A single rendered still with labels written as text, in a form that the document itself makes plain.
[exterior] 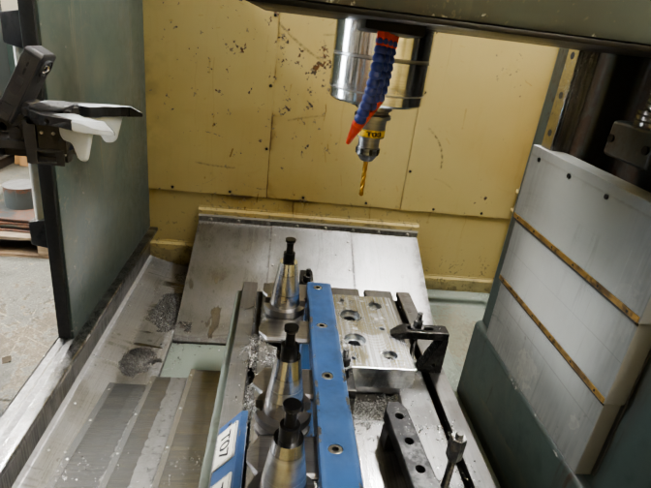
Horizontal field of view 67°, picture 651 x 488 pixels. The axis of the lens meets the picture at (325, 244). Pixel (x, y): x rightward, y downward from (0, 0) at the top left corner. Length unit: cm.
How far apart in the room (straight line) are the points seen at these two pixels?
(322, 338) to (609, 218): 56
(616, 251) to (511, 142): 118
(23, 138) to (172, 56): 112
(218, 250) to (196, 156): 36
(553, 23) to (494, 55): 141
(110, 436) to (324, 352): 73
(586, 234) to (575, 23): 52
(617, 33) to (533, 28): 9
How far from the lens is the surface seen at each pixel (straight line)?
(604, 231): 100
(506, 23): 58
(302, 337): 69
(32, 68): 82
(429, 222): 209
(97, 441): 127
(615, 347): 98
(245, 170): 194
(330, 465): 52
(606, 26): 62
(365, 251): 197
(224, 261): 188
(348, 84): 81
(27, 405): 128
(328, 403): 58
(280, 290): 72
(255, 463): 53
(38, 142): 83
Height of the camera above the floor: 161
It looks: 24 degrees down
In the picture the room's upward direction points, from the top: 7 degrees clockwise
